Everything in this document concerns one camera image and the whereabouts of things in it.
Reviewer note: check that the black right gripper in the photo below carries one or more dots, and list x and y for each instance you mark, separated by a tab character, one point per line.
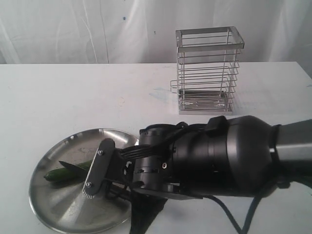
143	168

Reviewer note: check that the black kitchen knife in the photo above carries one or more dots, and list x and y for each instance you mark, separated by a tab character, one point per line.
77	170

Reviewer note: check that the green cucumber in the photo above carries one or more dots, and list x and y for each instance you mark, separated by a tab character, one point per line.
62	174

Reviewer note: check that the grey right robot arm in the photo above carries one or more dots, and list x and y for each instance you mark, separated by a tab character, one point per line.
234	157

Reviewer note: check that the round stainless steel plate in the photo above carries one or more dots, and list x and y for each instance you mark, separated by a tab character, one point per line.
62	206

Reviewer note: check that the white backdrop curtain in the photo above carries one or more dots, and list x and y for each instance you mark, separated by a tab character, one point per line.
138	31

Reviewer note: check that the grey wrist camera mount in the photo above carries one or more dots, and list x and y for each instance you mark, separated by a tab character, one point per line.
98	168

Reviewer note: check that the chrome wire utensil rack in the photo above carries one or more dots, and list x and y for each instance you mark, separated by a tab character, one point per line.
207	62

